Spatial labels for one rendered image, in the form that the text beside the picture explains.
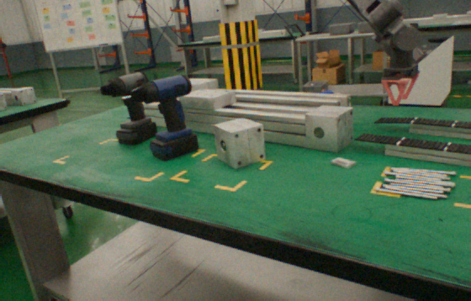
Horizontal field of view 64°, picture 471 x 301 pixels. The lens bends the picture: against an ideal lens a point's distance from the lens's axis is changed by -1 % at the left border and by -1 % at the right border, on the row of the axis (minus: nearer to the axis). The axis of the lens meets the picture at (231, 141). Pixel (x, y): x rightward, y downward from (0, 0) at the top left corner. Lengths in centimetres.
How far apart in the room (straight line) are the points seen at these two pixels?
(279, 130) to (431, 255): 58
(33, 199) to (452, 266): 140
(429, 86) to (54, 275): 160
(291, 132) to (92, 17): 587
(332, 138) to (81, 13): 612
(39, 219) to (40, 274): 23
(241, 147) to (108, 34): 578
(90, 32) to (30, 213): 535
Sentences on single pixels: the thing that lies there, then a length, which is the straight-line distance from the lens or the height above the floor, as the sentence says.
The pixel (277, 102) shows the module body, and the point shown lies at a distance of 129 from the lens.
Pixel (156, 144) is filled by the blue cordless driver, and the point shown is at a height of 83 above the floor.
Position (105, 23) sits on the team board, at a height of 129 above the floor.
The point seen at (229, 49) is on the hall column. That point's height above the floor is 81.
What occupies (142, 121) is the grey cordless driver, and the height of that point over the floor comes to 84.
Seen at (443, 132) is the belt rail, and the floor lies 79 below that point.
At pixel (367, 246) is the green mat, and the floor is 78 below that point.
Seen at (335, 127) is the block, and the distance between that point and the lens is 98.
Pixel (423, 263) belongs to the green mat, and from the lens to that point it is 62.
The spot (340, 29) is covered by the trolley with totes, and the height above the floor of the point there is 92.
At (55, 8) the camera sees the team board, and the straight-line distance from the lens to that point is 711.
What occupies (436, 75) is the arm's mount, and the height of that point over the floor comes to 88.
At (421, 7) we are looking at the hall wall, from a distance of 866.
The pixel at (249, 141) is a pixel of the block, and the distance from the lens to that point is 94.
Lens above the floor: 113
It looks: 18 degrees down
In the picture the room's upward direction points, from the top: 7 degrees counter-clockwise
